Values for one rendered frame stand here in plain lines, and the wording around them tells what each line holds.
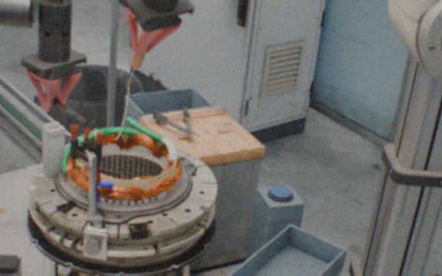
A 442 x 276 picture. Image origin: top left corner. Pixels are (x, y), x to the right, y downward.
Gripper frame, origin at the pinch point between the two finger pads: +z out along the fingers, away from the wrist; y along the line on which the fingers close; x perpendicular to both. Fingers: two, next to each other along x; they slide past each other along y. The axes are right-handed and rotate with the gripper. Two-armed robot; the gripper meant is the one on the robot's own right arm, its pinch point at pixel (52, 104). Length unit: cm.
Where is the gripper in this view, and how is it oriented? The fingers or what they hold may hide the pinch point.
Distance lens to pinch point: 137.7
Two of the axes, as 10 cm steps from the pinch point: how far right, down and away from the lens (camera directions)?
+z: -1.2, 8.8, 4.6
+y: -6.3, 2.9, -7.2
